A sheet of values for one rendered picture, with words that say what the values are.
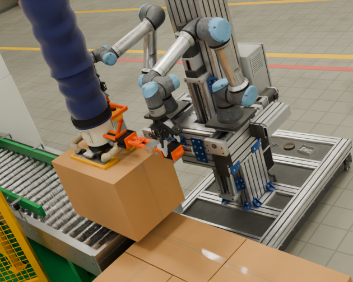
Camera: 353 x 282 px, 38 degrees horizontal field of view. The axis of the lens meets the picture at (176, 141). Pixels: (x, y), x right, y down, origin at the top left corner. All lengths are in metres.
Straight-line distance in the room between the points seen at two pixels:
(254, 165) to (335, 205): 0.69
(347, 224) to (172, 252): 1.30
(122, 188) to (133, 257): 0.48
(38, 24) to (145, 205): 1.08
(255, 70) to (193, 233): 1.09
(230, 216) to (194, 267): 0.86
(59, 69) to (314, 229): 2.01
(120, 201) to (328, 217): 1.61
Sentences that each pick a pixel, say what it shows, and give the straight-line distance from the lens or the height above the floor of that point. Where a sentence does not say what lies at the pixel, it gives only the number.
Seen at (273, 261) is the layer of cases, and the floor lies 0.54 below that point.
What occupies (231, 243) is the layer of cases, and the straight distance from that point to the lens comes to 2.86.
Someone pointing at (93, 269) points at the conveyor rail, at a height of 0.46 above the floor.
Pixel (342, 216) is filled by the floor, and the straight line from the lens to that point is 3.73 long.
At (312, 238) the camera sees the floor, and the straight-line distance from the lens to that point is 3.60.
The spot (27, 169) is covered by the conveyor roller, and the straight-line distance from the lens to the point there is 4.39.
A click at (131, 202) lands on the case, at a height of 0.91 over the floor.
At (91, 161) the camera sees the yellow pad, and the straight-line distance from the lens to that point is 2.89.
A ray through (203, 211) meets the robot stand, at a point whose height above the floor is 0.21.
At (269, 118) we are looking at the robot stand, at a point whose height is 0.96.
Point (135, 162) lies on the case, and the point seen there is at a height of 1.07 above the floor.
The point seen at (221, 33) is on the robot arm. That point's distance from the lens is 2.55.
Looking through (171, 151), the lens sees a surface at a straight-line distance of 2.43.
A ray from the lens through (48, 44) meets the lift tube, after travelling 2.65.
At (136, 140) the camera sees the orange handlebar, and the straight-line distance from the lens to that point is 2.65.
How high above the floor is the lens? 2.43
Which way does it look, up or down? 29 degrees down
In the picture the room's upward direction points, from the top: 18 degrees counter-clockwise
